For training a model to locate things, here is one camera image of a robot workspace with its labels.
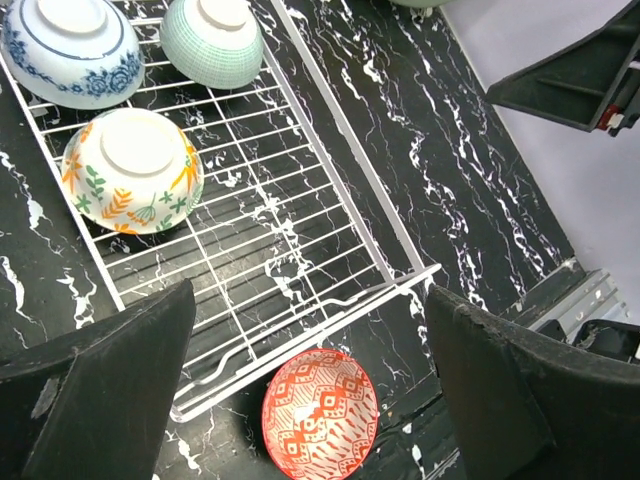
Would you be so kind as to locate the aluminium frame rail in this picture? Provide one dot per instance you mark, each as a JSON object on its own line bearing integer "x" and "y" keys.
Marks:
{"x": 596, "y": 297}

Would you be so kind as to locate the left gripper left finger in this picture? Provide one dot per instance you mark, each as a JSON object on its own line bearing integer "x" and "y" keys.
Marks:
{"x": 94, "y": 403}

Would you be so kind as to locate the cream bowl leaf pattern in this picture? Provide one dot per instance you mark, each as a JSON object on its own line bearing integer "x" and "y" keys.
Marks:
{"x": 132, "y": 171}

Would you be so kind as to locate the pale green bowl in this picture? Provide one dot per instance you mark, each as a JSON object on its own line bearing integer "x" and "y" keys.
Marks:
{"x": 217, "y": 44}

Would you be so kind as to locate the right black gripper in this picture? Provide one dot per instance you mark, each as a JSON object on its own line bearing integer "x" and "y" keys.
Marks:
{"x": 590, "y": 85}

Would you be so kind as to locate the silver wire dish rack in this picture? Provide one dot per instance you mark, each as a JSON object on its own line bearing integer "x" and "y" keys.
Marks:
{"x": 293, "y": 243}

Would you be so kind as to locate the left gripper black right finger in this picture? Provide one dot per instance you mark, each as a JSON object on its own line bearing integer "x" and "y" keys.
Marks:
{"x": 526, "y": 406}

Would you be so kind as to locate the blue white patterned bowl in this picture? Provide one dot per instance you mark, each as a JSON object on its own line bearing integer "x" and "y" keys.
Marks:
{"x": 83, "y": 55}

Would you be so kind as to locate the red patterned bowl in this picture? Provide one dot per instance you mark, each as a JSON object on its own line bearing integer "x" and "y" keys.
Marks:
{"x": 320, "y": 416}

